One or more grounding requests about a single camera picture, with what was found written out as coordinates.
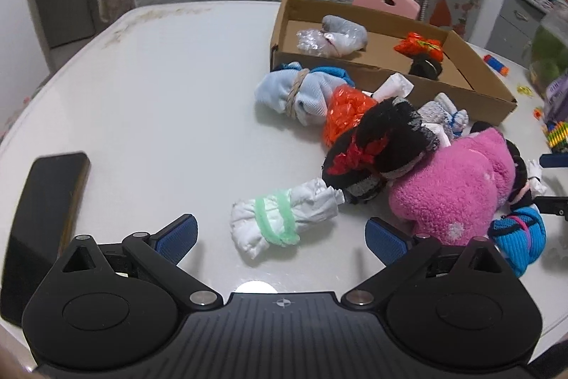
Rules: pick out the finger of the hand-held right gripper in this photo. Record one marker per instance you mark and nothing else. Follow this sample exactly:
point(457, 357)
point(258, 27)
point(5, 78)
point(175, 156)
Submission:
point(552, 203)
point(554, 161)

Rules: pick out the colourful striped toy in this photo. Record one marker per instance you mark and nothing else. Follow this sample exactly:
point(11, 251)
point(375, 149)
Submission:
point(559, 135)

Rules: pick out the blue knit sock bundle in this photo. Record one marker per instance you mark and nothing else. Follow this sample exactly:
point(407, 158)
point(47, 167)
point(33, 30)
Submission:
point(519, 241)

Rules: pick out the orange foil packet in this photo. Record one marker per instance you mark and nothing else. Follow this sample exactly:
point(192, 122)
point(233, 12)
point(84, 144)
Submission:
point(419, 46)

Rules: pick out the black sock with red tie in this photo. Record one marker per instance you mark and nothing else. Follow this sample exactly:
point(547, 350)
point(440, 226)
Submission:
point(390, 126)

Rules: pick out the white sock with black band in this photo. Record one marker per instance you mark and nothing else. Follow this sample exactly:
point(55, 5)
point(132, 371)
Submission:
point(536, 177)

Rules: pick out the pink fuzzy sock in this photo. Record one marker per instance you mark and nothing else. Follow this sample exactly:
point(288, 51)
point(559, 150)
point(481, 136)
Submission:
point(452, 188)

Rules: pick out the white desktop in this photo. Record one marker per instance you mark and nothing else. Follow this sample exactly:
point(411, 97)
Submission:
point(177, 95)

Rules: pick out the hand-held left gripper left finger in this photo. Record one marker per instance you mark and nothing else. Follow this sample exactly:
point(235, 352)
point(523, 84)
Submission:
point(179, 234)

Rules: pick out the brown cardboard box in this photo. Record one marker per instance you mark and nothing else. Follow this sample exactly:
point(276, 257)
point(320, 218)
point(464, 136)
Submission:
point(381, 41)

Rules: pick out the clear plastic bag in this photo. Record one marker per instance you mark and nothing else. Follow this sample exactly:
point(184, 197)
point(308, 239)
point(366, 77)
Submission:
point(310, 42)

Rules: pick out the small orange toy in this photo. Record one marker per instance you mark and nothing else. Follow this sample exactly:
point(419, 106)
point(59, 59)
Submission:
point(538, 112)

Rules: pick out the black sock with yellow tie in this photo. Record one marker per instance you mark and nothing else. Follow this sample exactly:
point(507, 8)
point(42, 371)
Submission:
point(425, 68)

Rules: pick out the yellow wrapper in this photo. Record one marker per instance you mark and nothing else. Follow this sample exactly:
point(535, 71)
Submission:
point(524, 89)

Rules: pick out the green plastic jar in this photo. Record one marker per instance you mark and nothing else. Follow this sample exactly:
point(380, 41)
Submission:
point(548, 59)

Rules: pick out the white sock bundle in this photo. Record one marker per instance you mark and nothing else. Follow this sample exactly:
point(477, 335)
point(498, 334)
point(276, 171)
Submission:
point(395, 86)

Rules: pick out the blue and orange toy blocks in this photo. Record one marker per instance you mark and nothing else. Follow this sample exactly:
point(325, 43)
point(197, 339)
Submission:
point(497, 64)

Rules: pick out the orange plastic bag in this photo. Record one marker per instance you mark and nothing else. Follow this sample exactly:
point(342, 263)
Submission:
point(346, 115)

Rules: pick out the purple packet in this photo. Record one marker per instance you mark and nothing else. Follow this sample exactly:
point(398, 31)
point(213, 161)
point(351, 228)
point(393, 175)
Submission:
point(559, 99)

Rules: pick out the light blue sock bundle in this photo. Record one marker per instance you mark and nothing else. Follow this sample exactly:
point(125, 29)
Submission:
point(310, 95)

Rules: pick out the black smartphone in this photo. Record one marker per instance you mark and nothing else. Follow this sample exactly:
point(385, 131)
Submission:
point(44, 201)

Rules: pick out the white sock with green band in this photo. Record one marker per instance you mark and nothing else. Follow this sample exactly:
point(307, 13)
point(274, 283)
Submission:
point(301, 206)

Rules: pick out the grey drawer cabinet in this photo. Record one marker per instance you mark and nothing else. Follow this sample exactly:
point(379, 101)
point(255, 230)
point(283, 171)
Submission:
point(514, 19)

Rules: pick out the grey sock bundle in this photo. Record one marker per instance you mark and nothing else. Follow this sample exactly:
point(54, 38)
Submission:
point(348, 35)

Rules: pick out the grey sock with blue tie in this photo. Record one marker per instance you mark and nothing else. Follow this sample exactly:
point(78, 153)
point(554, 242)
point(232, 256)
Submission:
point(439, 112)

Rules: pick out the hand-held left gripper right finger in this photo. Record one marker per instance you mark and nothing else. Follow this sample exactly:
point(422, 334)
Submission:
point(386, 240)

